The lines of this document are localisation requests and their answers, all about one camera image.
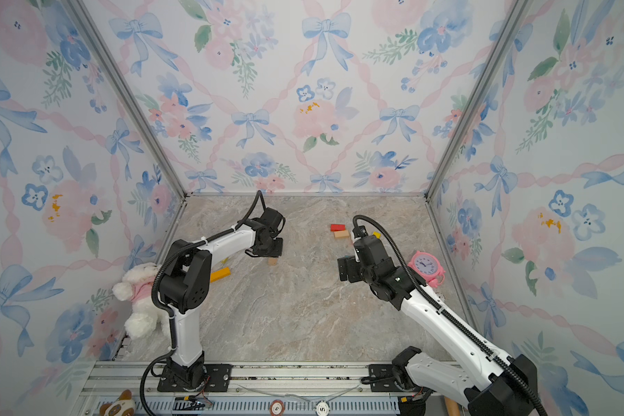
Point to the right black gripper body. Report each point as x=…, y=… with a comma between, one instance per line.
x=354, y=269

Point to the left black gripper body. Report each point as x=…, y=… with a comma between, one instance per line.
x=275, y=249

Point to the amber yellow block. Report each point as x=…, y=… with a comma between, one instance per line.
x=220, y=274

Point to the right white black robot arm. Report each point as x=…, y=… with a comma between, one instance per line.
x=485, y=379

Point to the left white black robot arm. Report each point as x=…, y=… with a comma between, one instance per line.
x=183, y=284

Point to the pink alarm clock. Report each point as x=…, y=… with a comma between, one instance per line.
x=428, y=267

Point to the white plush bear pink shirt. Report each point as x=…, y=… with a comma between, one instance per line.
x=136, y=288

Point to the brown white plush toy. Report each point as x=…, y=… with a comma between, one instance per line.
x=124, y=406

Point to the wooden handle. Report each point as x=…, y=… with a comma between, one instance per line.
x=452, y=407

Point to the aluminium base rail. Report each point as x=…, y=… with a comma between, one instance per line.
x=259, y=388

